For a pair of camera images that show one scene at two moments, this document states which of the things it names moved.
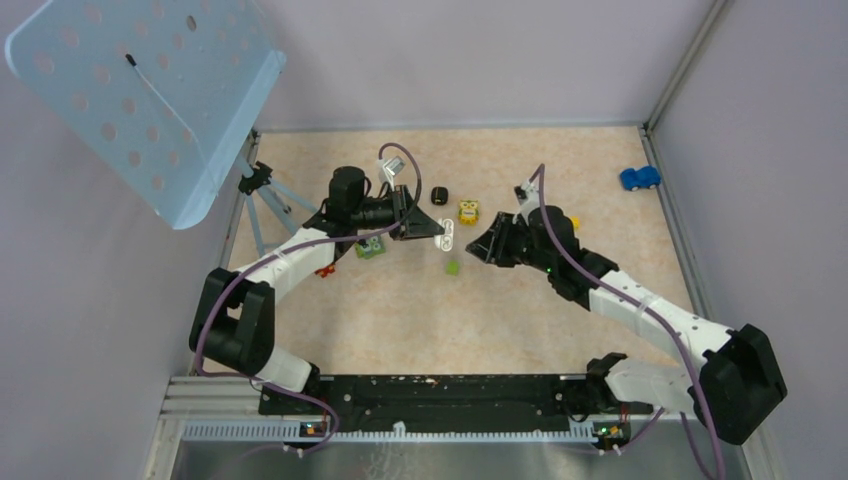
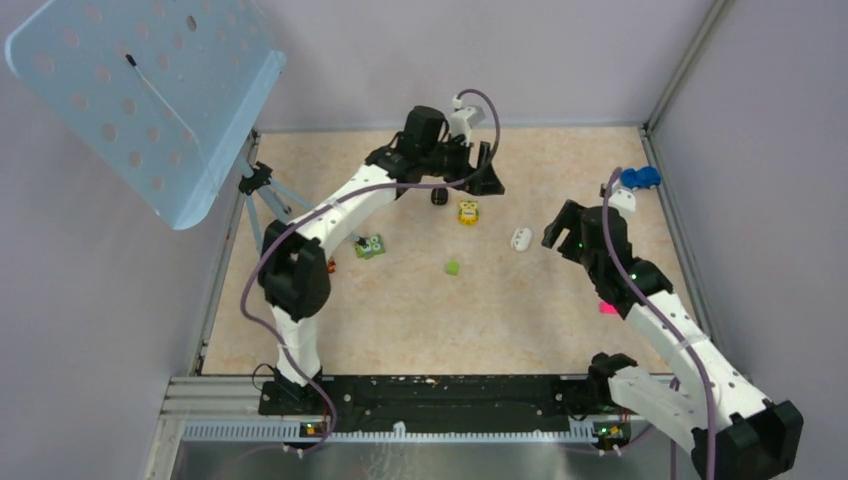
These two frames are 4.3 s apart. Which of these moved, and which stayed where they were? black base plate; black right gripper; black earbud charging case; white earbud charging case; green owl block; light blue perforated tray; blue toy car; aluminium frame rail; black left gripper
Moved: black right gripper; white earbud charging case; black left gripper
Stayed: black base plate; green owl block; light blue perforated tray; aluminium frame rail; blue toy car; black earbud charging case
